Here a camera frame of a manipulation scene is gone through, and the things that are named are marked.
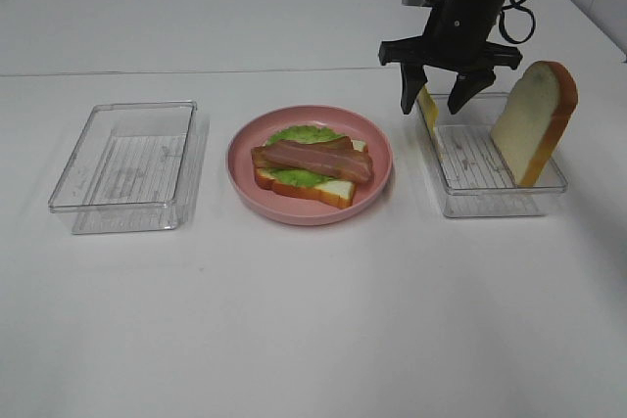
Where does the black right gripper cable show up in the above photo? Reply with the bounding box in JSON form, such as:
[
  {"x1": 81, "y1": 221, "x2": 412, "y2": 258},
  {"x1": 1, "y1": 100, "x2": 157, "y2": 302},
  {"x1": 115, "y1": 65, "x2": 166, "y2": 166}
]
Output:
[{"x1": 497, "y1": 0, "x2": 562, "y2": 45}]

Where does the clear plastic tray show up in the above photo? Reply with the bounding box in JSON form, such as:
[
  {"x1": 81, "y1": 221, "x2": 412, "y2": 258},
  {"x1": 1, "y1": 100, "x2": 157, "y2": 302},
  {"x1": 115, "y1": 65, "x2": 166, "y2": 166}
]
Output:
[
  {"x1": 415, "y1": 93, "x2": 568, "y2": 218},
  {"x1": 48, "y1": 101, "x2": 202, "y2": 235}
]

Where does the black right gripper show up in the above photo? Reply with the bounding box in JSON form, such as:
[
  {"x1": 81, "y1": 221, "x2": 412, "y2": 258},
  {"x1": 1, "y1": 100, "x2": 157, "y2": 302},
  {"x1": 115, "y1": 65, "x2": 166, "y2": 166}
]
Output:
[{"x1": 378, "y1": 0, "x2": 522, "y2": 115}]

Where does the yellow cheese slice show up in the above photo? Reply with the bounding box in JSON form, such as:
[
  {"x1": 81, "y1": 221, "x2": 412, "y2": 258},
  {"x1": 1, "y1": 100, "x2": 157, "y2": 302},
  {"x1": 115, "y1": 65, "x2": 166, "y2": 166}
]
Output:
[{"x1": 416, "y1": 86, "x2": 440, "y2": 162}]

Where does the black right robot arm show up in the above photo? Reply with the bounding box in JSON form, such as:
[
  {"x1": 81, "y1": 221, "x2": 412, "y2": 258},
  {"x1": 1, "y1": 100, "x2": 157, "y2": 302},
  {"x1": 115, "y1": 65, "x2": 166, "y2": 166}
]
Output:
[{"x1": 378, "y1": 0, "x2": 522, "y2": 115}]

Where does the right clear plastic tray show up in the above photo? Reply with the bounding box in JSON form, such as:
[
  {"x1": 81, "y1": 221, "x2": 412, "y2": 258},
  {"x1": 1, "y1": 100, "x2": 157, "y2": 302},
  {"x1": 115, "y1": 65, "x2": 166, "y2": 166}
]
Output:
[{"x1": 415, "y1": 93, "x2": 568, "y2": 218}]

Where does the pink round plate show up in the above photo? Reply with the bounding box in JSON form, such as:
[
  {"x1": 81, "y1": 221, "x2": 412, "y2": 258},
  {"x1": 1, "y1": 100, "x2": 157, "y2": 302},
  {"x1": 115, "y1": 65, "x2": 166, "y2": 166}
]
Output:
[{"x1": 226, "y1": 105, "x2": 393, "y2": 226}]

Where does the left clear plastic tray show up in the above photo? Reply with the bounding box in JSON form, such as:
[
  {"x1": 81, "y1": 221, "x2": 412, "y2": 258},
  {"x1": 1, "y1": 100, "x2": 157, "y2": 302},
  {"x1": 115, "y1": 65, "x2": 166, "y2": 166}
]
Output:
[{"x1": 48, "y1": 101, "x2": 202, "y2": 235}]

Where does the bread slice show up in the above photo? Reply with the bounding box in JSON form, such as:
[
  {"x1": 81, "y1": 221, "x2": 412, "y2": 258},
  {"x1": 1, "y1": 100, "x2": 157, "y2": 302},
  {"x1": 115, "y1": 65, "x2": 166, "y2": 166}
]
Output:
[
  {"x1": 253, "y1": 138, "x2": 368, "y2": 209},
  {"x1": 491, "y1": 61, "x2": 578, "y2": 187}
]

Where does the pink bacon strip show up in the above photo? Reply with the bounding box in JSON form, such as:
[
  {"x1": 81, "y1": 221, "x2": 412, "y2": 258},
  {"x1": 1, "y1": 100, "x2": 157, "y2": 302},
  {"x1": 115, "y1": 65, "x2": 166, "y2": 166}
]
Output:
[{"x1": 251, "y1": 140, "x2": 373, "y2": 184}]

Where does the brown bacon strip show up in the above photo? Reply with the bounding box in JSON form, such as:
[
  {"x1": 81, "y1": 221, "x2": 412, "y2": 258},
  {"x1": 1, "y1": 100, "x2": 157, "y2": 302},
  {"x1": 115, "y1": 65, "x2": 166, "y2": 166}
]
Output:
[{"x1": 251, "y1": 136, "x2": 354, "y2": 172}]

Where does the green lettuce leaf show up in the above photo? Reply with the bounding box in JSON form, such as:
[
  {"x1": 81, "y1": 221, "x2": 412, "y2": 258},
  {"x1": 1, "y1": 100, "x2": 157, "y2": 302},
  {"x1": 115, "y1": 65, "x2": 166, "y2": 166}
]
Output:
[{"x1": 265, "y1": 125, "x2": 344, "y2": 187}]

